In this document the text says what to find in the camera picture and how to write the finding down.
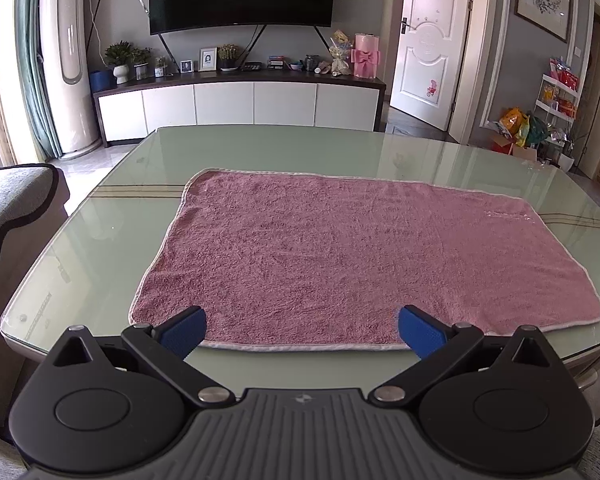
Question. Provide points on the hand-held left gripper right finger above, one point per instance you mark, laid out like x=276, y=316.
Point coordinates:
x=420, y=332

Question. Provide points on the pink towel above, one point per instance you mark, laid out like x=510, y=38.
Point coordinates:
x=330, y=255

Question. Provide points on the potted plant grey pot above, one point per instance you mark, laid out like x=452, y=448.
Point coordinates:
x=141, y=62

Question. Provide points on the red box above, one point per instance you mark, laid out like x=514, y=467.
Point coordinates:
x=501, y=146

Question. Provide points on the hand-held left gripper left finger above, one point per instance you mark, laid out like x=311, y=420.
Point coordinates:
x=182, y=332

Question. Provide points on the small potted plant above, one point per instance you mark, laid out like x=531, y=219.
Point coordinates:
x=160, y=67

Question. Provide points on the cardboard box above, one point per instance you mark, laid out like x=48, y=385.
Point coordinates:
x=525, y=154

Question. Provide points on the pink door sticker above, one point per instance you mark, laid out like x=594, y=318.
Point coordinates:
x=432, y=87

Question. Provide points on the white door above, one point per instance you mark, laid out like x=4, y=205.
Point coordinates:
x=430, y=45

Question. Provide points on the green plastic bag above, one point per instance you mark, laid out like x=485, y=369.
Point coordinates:
x=539, y=131

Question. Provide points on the white shelf rack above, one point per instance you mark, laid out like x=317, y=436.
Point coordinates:
x=560, y=97

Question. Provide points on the orange snack bag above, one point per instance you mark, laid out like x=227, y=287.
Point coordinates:
x=512, y=122

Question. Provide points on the flower bouquet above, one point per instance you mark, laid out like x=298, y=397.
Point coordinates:
x=340, y=57

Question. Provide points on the small photo frame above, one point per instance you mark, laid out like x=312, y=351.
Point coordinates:
x=186, y=66

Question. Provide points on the white photo frame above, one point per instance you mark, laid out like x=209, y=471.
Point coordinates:
x=208, y=59

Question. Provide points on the glass jar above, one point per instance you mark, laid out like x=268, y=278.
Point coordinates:
x=310, y=62

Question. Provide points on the potted plant dark bowl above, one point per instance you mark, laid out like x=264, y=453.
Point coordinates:
x=228, y=55

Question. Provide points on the pink gift box with bow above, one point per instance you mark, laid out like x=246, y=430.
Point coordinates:
x=367, y=57

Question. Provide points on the white standing air conditioner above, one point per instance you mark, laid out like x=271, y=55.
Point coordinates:
x=67, y=60

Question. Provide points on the potted plant white vase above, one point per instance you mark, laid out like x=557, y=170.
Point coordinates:
x=120, y=60

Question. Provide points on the stack of books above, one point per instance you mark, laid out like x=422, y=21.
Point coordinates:
x=276, y=62

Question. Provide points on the small bowl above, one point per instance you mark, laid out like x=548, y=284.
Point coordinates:
x=295, y=66

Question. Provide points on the black calculator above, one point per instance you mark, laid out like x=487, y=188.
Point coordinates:
x=251, y=66

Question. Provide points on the white television cabinet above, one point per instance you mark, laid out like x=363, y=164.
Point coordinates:
x=230, y=102

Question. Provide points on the green curtain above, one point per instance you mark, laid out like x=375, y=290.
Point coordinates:
x=35, y=60

